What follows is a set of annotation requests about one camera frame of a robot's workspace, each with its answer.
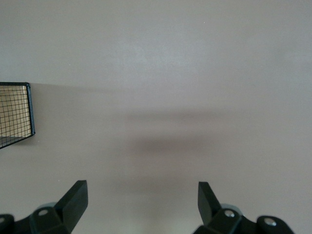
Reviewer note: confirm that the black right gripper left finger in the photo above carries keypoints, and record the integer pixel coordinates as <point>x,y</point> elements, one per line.
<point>73,204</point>

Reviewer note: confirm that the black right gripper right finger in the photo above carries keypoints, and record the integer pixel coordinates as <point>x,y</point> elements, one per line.
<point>207,207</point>

